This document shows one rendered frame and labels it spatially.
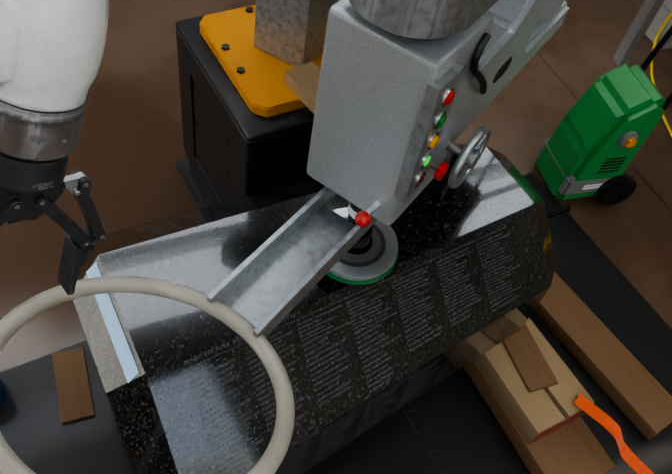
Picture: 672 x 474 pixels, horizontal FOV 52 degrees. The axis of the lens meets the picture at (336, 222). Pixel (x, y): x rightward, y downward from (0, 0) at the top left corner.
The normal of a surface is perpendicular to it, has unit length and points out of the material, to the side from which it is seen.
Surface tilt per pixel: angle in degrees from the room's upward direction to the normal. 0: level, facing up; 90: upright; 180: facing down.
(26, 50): 73
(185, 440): 45
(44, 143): 84
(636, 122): 90
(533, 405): 0
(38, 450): 0
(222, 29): 0
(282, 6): 90
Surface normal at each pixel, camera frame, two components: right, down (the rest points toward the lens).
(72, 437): 0.13, -0.61
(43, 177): 0.61, 0.60
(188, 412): 0.44, 0.07
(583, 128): -0.88, -0.07
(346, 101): -0.58, 0.59
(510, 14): -0.28, -0.09
